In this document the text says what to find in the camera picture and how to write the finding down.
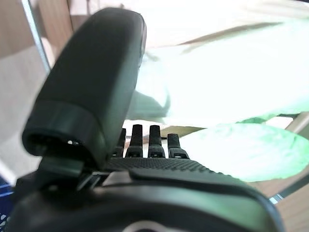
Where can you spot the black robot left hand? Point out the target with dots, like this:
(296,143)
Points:
(96,72)

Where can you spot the napa cabbage toy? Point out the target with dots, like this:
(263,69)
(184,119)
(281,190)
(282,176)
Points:
(253,154)
(217,72)

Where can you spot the blue plastic shopping basket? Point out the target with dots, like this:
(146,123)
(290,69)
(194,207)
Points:
(3,193)

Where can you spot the wooden display shelf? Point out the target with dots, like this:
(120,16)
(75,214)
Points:
(14,29)

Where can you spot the wooden slatted crate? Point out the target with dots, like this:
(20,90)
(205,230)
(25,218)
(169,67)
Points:
(294,212)

